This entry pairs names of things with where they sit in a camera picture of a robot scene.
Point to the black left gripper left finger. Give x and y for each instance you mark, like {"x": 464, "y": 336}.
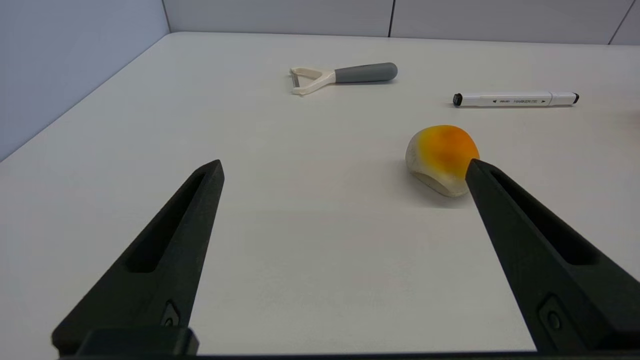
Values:
{"x": 165, "y": 260}

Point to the orange and white toy fruit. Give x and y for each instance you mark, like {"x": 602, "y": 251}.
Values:
{"x": 440, "y": 150}

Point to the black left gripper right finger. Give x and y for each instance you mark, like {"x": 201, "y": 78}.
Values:
{"x": 540, "y": 250}

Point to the white marker pen black caps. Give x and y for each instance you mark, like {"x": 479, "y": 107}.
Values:
{"x": 515, "y": 99}

